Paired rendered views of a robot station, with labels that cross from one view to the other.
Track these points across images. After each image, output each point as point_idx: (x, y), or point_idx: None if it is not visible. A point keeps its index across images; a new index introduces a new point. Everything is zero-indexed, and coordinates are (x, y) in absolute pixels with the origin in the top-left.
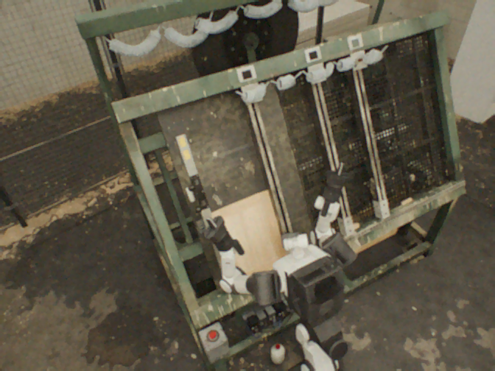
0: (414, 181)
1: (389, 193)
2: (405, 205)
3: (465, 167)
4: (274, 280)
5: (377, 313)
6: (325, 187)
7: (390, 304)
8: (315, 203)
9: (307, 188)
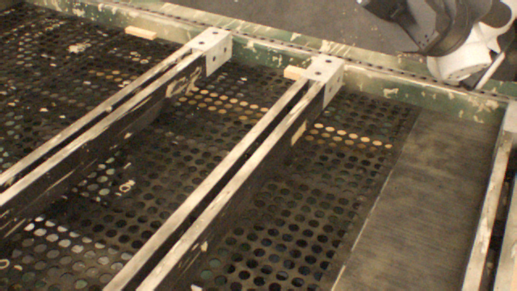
0: (82, 41)
1: (156, 62)
2: (154, 25)
3: None
4: None
5: (343, 15)
6: (447, 40)
7: (309, 10)
8: (489, 60)
9: (349, 204)
